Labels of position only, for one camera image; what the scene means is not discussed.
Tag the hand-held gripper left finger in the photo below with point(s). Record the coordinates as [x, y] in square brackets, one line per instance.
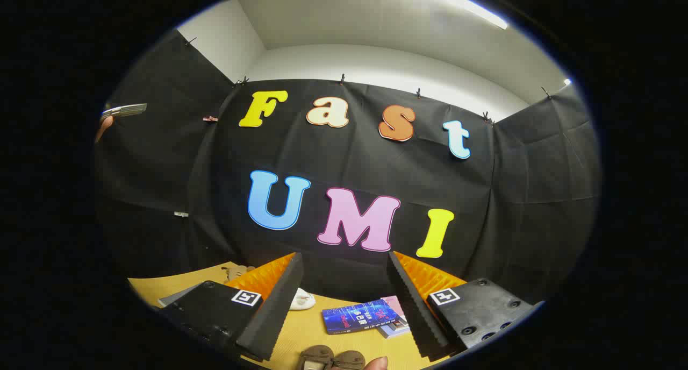
[271, 316]

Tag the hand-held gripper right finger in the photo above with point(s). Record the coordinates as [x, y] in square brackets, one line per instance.
[416, 311]

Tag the brown fuzzy shoe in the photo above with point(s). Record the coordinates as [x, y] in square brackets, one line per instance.
[350, 359]
[316, 356]

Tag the grey fabric storage box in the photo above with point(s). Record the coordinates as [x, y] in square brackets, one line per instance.
[180, 296]

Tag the pink book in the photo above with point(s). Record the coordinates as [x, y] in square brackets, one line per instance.
[395, 305]

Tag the light blue book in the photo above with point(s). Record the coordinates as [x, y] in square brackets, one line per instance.
[395, 331]

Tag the white plush toy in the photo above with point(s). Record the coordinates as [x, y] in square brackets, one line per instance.
[302, 300]

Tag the brown plush toy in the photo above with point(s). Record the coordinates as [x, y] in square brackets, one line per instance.
[236, 273]

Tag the black backdrop cloth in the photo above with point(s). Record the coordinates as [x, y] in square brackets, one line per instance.
[484, 187]

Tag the row of dark cloth clips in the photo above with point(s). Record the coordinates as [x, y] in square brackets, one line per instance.
[342, 79]

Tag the grey ribbed object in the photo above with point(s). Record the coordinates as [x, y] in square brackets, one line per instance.
[124, 110]

